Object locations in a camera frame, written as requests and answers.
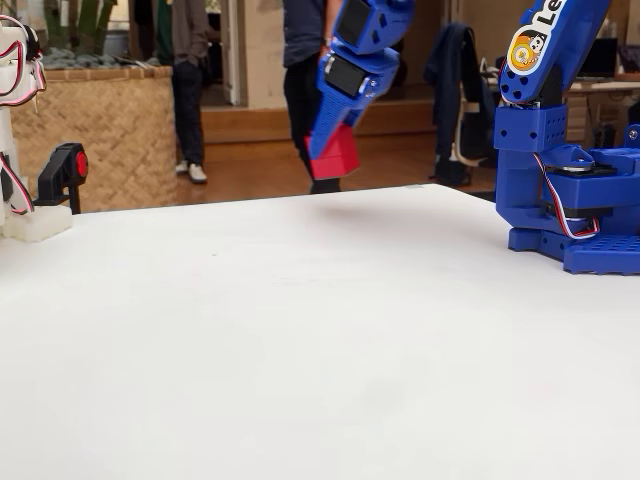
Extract small red cube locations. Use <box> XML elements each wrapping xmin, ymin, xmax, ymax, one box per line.
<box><xmin>304</xmin><ymin>124</ymin><xmax>362</xmax><ymax>182</ymax></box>

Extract person in navy shirt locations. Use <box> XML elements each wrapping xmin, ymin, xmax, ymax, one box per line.
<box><xmin>280</xmin><ymin>0</ymin><xmax>351</xmax><ymax>196</ymax></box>

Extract dark jacket on chair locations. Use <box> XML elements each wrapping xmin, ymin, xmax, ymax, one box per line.
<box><xmin>423</xmin><ymin>21</ymin><xmax>498</xmax><ymax>184</ymax></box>

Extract person with white sneakers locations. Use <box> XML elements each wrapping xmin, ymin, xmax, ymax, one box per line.
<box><xmin>153</xmin><ymin>0</ymin><xmax>212</xmax><ymax>186</ymax></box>

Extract wicker planter box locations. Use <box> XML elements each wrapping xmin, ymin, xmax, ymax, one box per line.
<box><xmin>8</xmin><ymin>64</ymin><xmax>180</xmax><ymax>215</ymax></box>

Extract black laptop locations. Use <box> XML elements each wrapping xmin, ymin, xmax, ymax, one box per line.
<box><xmin>578</xmin><ymin>36</ymin><xmax>620</xmax><ymax>80</ymax></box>

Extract green plants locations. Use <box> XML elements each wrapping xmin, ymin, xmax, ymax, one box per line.
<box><xmin>42</xmin><ymin>0</ymin><xmax>121</xmax><ymax>57</ymax></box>

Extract black clamp with red knob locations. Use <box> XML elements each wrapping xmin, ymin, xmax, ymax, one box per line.
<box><xmin>33</xmin><ymin>142</ymin><xmax>91</xmax><ymax>216</ymax></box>

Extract red white black servo wire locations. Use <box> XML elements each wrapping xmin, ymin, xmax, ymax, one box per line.
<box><xmin>0</xmin><ymin>14</ymin><xmax>48</xmax><ymax>107</ymax></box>
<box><xmin>531</xmin><ymin>151</ymin><xmax>600</xmax><ymax>240</ymax></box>
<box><xmin>0</xmin><ymin>152</ymin><xmax>35</xmax><ymax>216</ymax></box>

